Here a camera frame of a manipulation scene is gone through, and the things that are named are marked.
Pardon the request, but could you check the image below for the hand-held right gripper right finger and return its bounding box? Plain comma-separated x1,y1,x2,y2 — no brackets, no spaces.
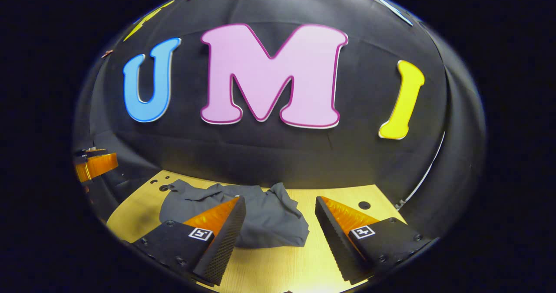
315,195,433,285

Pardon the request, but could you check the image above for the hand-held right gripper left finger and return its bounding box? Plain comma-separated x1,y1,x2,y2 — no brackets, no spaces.
130,195,247,287

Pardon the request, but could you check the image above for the grey button shirt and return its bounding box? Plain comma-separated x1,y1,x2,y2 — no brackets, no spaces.
159,179,310,249

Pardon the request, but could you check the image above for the black backdrop cloth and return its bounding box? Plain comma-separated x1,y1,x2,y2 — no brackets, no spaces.
72,0,486,237

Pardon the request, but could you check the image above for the white cable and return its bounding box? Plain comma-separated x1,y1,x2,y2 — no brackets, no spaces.
394,130,447,210

